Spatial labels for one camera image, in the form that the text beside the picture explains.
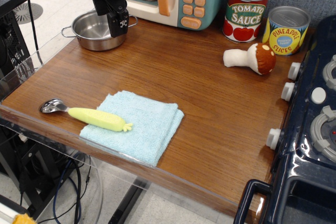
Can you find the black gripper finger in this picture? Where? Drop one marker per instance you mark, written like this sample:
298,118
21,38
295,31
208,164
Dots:
113,24
123,21

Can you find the small steel pot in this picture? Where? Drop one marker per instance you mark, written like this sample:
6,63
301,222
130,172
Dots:
92,32

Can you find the dark blue toy stove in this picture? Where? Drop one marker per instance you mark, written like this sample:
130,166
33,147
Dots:
302,187

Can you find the white stove knob rear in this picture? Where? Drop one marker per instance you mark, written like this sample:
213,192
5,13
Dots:
294,70

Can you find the white stove knob front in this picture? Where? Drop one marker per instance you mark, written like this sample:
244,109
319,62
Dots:
273,138

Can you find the pineapple slices can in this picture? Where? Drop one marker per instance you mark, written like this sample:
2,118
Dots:
286,28

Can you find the white stove knob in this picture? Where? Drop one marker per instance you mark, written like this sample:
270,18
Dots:
287,91
294,70
273,138

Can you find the plush brown white mushroom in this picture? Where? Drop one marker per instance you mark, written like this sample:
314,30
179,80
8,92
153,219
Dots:
259,57

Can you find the tomato sauce can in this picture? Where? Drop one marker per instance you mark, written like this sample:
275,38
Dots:
243,19

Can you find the light blue folded rag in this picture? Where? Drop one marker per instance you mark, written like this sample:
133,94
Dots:
154,124

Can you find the white stove knob middle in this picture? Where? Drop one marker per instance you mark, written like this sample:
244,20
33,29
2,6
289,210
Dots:
287,91

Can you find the yellow corn handled spoon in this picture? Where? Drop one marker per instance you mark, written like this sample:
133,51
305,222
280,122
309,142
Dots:
94,117

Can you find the round floor vent grate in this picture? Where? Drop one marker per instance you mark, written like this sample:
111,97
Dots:
23,12

